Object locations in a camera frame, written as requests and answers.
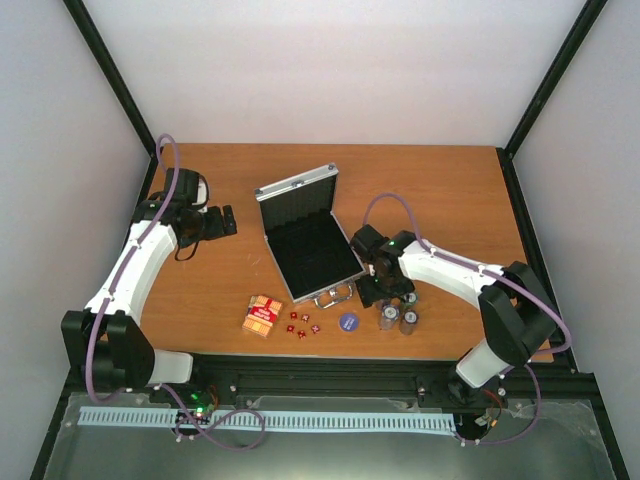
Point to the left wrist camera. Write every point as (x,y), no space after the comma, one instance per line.
(202,195)

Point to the white slotted cable duct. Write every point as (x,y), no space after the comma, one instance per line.
(272,421)

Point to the red playing card deck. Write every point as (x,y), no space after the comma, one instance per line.
(262,314)

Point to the aluminium poker case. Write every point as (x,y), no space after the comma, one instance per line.
(307,243)

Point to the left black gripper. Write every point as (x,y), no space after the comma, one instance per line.
(219,230)

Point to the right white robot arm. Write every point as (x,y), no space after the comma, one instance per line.
(516,313)

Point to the black aluminium frame rail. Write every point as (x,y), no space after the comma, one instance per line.
(239,378)

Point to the blue small blind button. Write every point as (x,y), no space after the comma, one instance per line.
(348,322)

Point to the blue white poker chip stack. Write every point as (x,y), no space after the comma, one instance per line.
(389,314)

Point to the brown poker chip stack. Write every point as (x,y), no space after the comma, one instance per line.
(408,322)

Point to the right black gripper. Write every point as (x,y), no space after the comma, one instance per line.
(370,293)

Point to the green poker chip stack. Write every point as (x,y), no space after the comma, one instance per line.
(409,300)

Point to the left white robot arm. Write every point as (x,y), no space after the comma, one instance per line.
(105,345)

